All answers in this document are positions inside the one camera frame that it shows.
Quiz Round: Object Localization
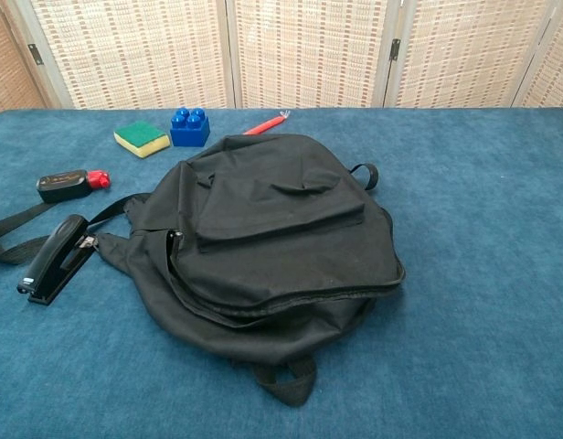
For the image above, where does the black backpack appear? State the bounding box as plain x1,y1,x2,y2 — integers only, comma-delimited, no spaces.
0,133,407,408

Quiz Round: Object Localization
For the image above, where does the red pen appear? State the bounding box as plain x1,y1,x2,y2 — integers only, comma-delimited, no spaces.
242,109,292,136

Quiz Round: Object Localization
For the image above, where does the blue building block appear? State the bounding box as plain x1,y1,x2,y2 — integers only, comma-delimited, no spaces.
169,107,211,148

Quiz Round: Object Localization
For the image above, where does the green and yellow sponge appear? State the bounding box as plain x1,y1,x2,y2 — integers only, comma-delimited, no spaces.
112,121,172,159

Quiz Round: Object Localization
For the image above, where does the woven screen panel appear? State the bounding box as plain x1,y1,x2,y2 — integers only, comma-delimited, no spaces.
6,0,237,110
514,0,563,109
0,0,49,115
224,0,401,109
384,0,561,109

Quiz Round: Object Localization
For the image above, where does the black red small gadget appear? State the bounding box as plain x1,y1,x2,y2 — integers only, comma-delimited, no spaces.
36,168,112,205

